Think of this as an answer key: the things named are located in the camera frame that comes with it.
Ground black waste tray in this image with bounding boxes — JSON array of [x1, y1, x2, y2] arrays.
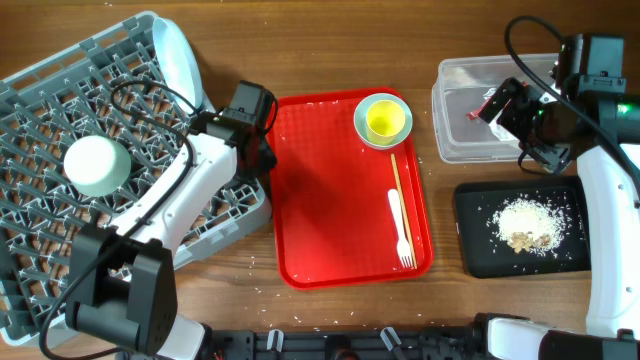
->
[[454, 176, 591, 278]]

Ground clear plastic bin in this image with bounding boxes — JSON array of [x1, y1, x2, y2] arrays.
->
[[431, 52, 566, 165]]

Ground rice and food scraps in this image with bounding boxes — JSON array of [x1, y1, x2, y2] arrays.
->
[[486, 198, 572, 258]]

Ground red snack wrapper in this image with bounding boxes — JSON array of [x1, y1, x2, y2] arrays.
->
[[466, 97, 492, 121]]

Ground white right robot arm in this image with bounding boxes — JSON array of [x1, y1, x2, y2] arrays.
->
[[479, 78, 639, 359]]

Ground wooden chopstick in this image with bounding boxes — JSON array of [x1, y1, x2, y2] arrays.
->
[[390, 154, 417, 269]]

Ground white plastic fork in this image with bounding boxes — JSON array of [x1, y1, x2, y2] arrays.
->
[[387, 189, 414, 268]]

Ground yellow cup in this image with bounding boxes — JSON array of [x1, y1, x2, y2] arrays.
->
[[365, 100, 406, 146]]

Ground grey dishwasher rack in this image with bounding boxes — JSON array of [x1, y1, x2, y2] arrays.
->
[[0, 10, 274, 349]]

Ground green bowl with rice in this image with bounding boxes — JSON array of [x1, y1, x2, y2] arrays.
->
[[63, 135, 132, 197]]

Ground red plastic tray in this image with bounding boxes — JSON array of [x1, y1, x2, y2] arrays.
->
[[268, 87, 434, 290]]

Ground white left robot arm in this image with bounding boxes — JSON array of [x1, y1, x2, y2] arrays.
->
[[63, 109, 277, 359]]

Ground light blue plate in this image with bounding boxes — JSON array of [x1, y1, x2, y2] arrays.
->
[[152, 18, 204, 113]]

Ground small green bowl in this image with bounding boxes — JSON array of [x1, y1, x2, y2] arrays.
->
[[354, 93, 413, 150]]

